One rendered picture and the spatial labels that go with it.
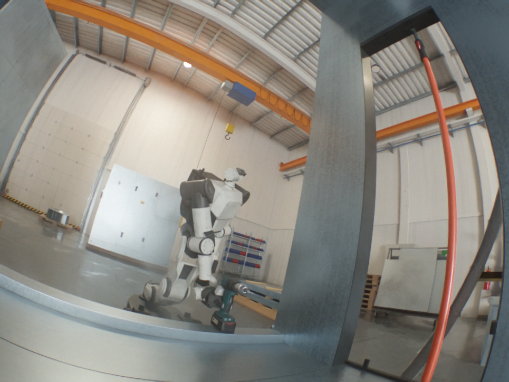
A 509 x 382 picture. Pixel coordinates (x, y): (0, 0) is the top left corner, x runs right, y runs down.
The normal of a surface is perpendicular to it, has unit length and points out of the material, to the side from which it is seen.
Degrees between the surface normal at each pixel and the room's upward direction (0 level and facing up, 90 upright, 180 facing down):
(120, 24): 90
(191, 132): 90
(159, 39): 90
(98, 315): 90
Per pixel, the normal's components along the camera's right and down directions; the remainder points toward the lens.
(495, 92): -0.82, -0.34
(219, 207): 0.32, 0.24
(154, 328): 0.54, -0.14
